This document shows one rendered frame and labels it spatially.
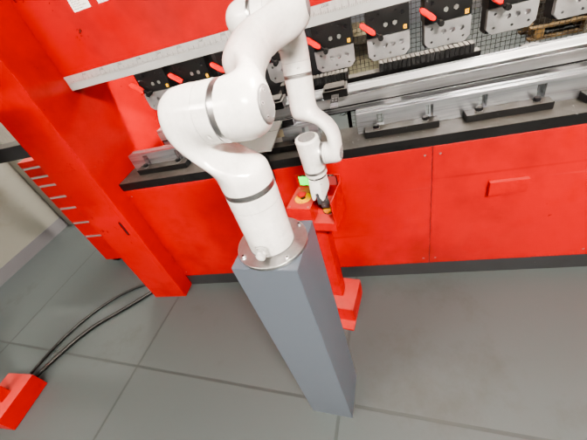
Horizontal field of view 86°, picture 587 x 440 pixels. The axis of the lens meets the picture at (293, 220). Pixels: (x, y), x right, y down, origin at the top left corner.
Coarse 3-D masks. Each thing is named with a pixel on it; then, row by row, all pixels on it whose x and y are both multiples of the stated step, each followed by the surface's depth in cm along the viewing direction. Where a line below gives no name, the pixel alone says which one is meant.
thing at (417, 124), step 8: (408, 120) 134; (416, 120) 133; (432, 120) 129; (368, 128) 138; (384, 128) 134; (392, 128) 133; (400, 128) 133; (408, 128) 132; (416, 128) 132; (424, 128) 131; (368, 136) 137; (376, 136) 136
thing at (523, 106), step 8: (504, 104) 125; (512, 104) 123; (520, 104) 122; (528, 104) 120; (536, 104) 119; (544, 104) 118; (552, 104) 118; (464, 112) 128; (472, 112) 127; (480, 112) 125; (488, 112) 123; (496, 112) 123; (504, 112) 122; (512, 112) 122; (520, 112) 122; (528, 112) 121; (472, 120) 126
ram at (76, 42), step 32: (32, 0) 124; (64, 0) 122; (96, 0) 121; (128, 0) 119; (160, 0) 117; (192, 0) 116; (224, 0) 115; (320, 0) 110; (384, 0) 108; (32, 32) 132; (64, 32) 130; (96, 32) 128; (128, 32) 127; (160, 32) 125; (192, 32) 123; (64, 64) 139; (96, 64) 137; (160, 64) 133
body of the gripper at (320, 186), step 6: (312, 180) 117; (318, 180) 116; (324, 180) 119; (312, 186) 117; (318, 186) 117; (324, 186) 120; (312, 192) 120; (318, 192) 119; (324, 192) 121; (312, 198) 122; (324, 198) 122
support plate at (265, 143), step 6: (276, 126) 142; (270, 132) 138; (276, 132) 137; (258, 138) 137; (264, 138) 135; (270, 138) 134; (246, 144) 135; (252, 144) 133; (258, 144) 132; (264, 144) 131; (270, 144) 129; (258, 150) 128; (264, 150) 127; (270, 150) 126
